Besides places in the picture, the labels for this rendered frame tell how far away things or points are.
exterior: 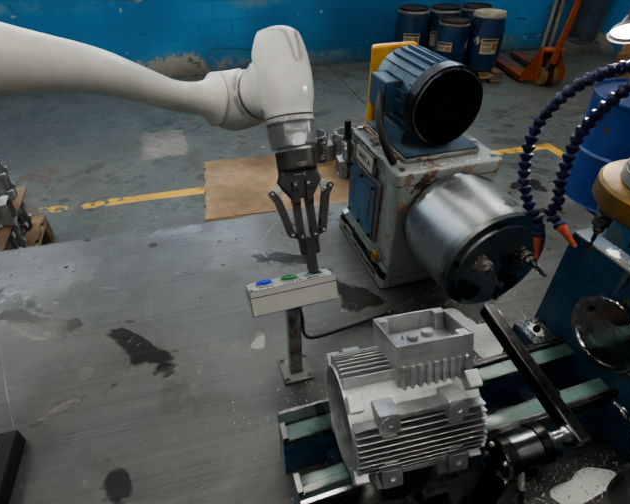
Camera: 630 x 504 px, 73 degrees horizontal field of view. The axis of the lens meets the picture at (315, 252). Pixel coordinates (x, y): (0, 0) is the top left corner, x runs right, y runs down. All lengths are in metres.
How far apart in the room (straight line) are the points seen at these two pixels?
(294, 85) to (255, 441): 0.68
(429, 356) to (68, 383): 0.81
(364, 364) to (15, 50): 0.60
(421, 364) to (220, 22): 5.54
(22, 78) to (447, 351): 0.65
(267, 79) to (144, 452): 0.74
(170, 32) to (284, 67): 5.19
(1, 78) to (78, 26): 5.41
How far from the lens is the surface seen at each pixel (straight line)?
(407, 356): 0.64
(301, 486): 0.76
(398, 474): 0.68
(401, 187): 1.03
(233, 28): 5.97
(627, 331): 0.94
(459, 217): 0.93
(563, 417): 0.79
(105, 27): 6.01
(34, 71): 0.65
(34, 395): 1.16
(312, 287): 0.82
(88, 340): 1.21
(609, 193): 0.71
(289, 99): 0.79
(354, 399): 0.62
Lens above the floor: 1.63
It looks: 39 degrees down
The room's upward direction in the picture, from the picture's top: straight up
